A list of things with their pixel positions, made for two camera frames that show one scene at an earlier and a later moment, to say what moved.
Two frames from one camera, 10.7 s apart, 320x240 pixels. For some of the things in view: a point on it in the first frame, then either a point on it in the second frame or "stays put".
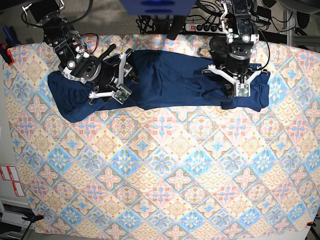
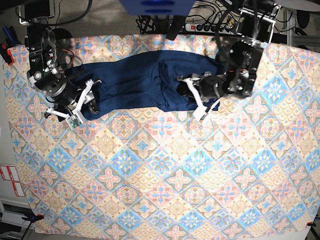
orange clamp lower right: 311,224 stays put
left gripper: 104,88 -> 64,102
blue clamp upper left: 12,39 stays put
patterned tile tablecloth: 171,171 stays put
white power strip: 213,28 stays put
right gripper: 239,65 -> 212,87
